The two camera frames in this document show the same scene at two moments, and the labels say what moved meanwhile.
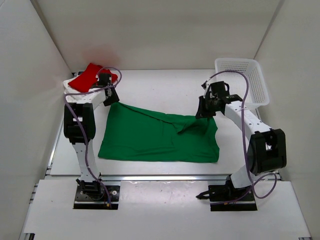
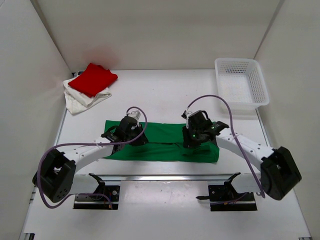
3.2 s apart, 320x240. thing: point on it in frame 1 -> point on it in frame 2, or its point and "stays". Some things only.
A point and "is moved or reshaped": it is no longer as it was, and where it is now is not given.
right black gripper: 202,113 -> 188,143
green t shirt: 128,132 is moved or reshaped
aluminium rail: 143,177 stays
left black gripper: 115,98 -> 142,140
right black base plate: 222,193 stays
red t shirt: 88,78 stays
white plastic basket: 258,95 stays
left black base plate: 82,201 stays
